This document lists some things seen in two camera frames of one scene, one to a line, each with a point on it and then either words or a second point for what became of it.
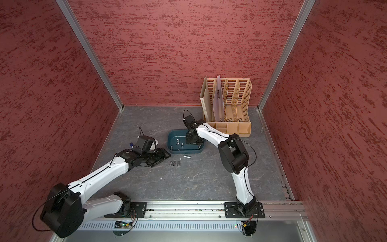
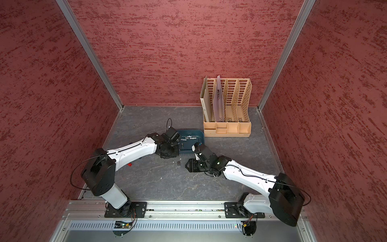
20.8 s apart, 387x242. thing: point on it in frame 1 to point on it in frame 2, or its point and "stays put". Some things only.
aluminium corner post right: (293, 39) stays put
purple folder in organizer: (218, 102) stays put
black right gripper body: (194, 139) to (199, 166)
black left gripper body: (152, 157) to (171, 152)
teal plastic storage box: (176, 143) stays put
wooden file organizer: (236, 93) stays put
